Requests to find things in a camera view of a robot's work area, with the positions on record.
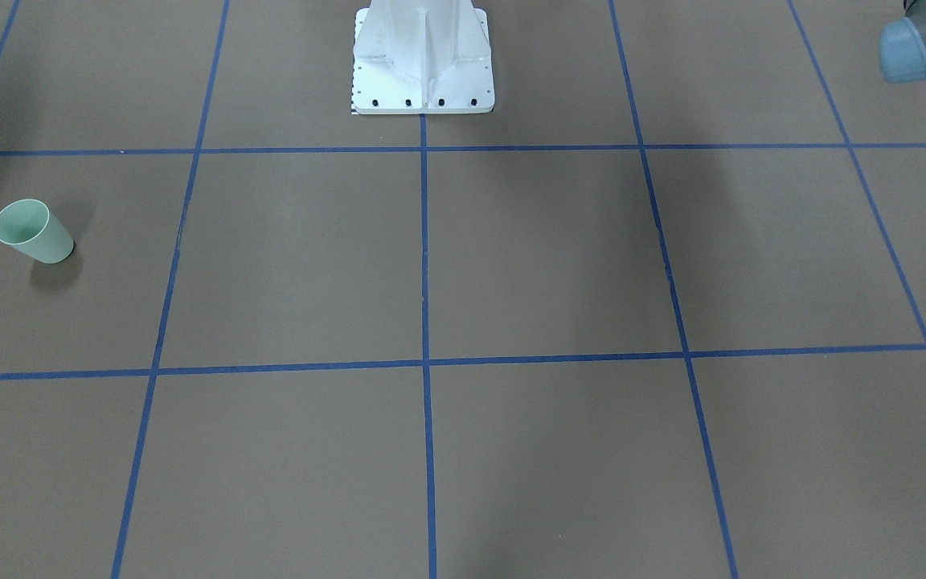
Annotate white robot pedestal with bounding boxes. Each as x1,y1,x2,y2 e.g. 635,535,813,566
350,1,496,115

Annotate green plastic cup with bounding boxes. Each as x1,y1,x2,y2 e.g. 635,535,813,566
0,199,75,265

